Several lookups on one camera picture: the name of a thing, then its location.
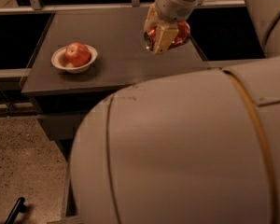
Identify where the black leg lower left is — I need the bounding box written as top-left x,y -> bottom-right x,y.
4,197 -> 26,224

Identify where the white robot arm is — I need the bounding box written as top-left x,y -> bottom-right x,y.
70,0 -> 280,224

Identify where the grey drawer cabinet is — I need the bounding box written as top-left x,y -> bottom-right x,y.
21,7 -> 206,157

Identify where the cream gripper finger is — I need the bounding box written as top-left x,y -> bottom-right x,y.
143,4 -> 156,32
153,22 -> 178,54

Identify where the metal window railing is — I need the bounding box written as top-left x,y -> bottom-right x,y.
0,0 -> 265,110

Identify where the white bowl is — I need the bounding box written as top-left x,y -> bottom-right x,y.
51,43 -> 98,74

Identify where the red apple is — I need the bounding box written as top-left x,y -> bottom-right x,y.
65,43 -> 91,67

